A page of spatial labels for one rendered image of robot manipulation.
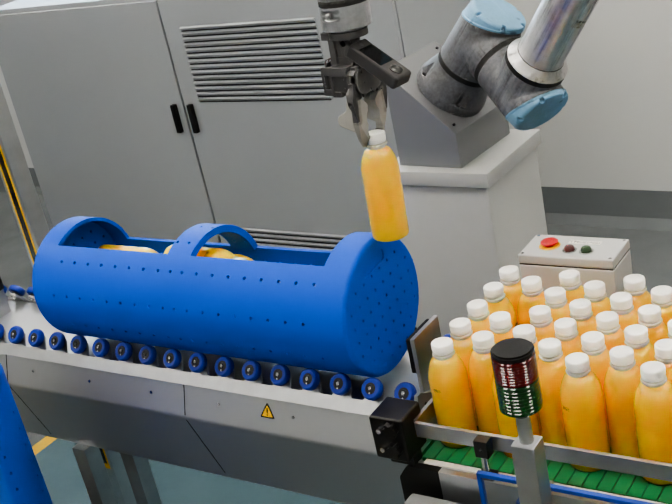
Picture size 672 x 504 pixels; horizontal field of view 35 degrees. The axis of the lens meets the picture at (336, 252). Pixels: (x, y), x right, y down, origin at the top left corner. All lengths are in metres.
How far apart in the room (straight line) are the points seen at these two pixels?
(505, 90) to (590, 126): 2.38
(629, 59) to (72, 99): 2.40
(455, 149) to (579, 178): 2.37
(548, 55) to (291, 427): 1.01
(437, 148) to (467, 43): 0.28
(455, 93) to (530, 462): 1.32
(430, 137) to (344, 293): 0.85
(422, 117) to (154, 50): 1.89
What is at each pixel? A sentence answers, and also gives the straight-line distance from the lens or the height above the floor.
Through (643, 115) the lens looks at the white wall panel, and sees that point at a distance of 4.85.
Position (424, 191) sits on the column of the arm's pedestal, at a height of 1.04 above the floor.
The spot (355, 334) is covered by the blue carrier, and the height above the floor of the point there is 1.09.
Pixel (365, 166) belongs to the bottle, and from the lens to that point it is 1.98.
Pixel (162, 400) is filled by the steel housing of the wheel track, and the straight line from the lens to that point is 2.48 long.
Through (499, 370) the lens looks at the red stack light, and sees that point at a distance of 1.56.
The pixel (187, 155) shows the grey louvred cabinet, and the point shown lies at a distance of 4.52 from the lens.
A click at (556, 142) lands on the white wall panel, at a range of 5.05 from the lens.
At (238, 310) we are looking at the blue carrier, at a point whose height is 1.13.
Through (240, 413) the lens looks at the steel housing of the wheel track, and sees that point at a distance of 2.34.
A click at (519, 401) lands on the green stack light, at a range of 1.58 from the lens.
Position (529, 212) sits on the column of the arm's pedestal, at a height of 0.90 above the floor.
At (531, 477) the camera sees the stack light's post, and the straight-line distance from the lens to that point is 1.66.
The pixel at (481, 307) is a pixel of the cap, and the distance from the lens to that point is 2.03.
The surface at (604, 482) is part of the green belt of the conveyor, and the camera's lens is 1.89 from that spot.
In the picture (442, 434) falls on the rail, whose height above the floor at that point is 0.97.
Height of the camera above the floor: 2.03
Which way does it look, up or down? 23 degrees down
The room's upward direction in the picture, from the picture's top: 13 degrees counter-clockwise
